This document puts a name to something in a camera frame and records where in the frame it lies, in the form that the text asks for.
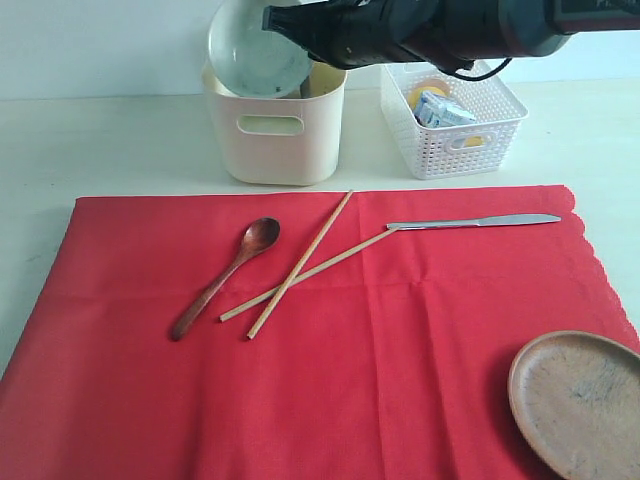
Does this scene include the pale green ceramic bowl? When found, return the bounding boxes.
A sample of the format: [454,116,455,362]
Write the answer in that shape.
[208,0,312,99]

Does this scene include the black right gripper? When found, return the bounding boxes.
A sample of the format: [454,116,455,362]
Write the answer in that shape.
[262,1,500,70]

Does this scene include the cream plastic bin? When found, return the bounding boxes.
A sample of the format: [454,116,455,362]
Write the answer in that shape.
[201,63,347,186]

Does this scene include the silver table knife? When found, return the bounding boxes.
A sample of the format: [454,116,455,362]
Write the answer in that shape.
[386,213,562,230]

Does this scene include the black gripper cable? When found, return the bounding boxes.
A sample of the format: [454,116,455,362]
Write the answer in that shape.
[439,55,515,82]

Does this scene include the wooden chopstick steep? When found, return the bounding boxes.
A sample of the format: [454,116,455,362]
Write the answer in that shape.
[247,190,354,340]

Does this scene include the white perforated plastic basket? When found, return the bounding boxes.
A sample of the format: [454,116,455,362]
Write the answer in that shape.
[380,63,528,180]

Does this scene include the wooden chopstick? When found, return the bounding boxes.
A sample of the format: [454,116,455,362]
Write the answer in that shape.
[219,228,398,322]

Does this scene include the yellow cheese wedge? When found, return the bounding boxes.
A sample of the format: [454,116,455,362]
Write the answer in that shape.
[463,136,484,148]

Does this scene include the brown wooden spoon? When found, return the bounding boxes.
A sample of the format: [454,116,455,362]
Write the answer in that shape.
[169,217,281,342]

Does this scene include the stainless steel cup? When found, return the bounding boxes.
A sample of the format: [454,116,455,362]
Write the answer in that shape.
[299,77,313,99]

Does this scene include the brown wooden plate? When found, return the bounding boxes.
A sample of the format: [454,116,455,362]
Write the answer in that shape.
[507,331,639,479]

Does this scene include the brown egg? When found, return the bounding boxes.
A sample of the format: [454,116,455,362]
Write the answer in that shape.
[418,78,447,89]

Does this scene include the yellow lemon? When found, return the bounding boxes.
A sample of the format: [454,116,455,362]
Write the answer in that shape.
[407,84,449,109]

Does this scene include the red tablecloth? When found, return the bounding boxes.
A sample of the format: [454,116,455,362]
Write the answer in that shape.
[1,186,639,479]

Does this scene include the small milk carton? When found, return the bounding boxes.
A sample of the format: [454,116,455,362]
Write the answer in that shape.
[413,92,477,128]

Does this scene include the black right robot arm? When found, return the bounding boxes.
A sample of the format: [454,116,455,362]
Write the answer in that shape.
[262,0,639,74]

